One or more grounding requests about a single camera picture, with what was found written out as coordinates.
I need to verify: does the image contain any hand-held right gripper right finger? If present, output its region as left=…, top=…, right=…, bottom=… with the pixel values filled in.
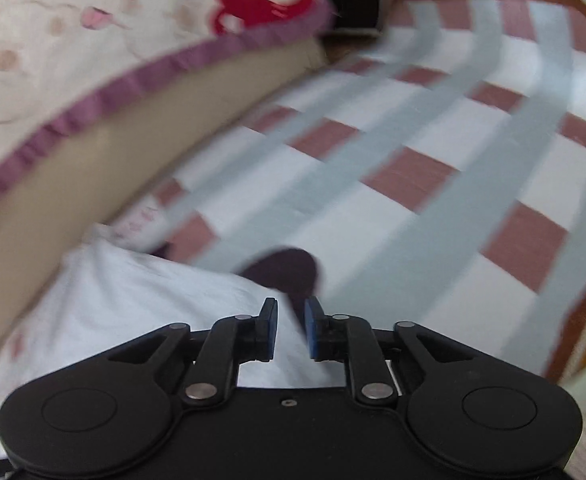
left=304, top=296, right=475, bottom=404

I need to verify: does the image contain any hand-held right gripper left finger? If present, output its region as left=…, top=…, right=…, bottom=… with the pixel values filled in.
left=108, top=297, right=280, bottom=407

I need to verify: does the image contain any light grey printed sweatshirt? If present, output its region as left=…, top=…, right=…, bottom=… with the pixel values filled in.
left=0, top=225, right=348, bottom=463

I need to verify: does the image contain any checkered dog print mat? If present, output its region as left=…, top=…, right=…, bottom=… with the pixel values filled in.
left=108, top=0, right=586, bottom=391

